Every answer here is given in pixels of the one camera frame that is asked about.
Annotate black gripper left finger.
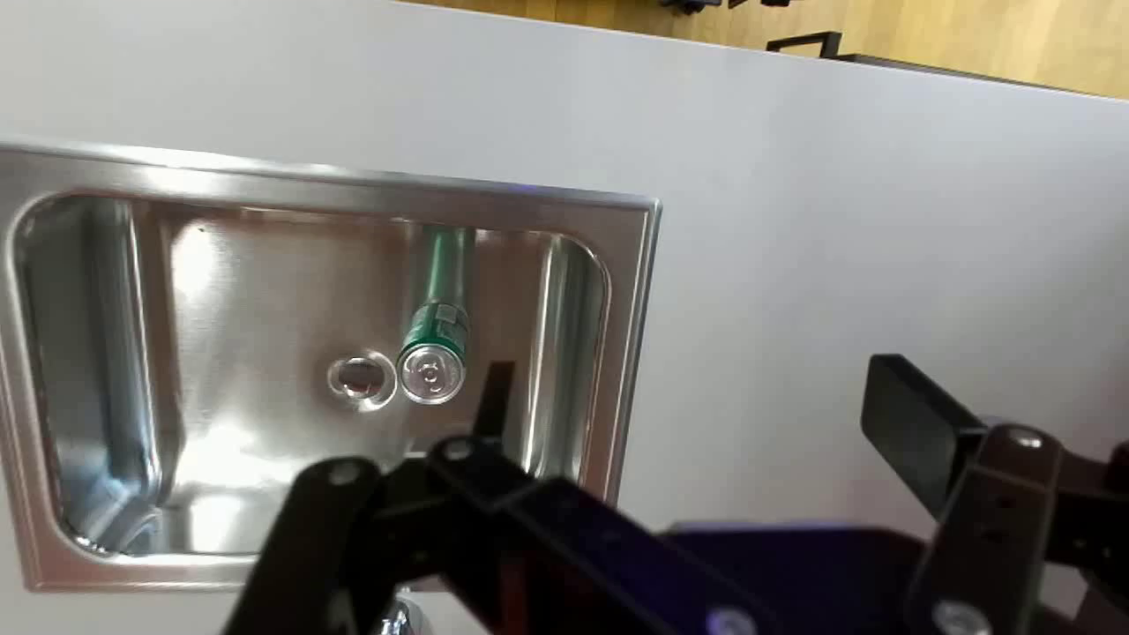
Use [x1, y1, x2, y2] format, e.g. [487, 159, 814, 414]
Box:
[224, 360, 759, 635]

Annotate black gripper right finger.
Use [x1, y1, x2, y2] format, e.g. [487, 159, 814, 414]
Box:
[860, 352, 1129, 635]

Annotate green soda can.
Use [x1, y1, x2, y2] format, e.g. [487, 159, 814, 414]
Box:
[397, 225, 475, 410]

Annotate round metal sink drain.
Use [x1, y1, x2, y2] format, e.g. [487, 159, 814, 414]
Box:
[325, 346, 399, 417]

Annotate stainless steel sink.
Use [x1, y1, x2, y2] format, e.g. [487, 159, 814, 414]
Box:
[0, 142, 665, 598]

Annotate black furniture leg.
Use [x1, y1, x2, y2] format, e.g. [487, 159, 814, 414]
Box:
[762, 28, 854, 64]

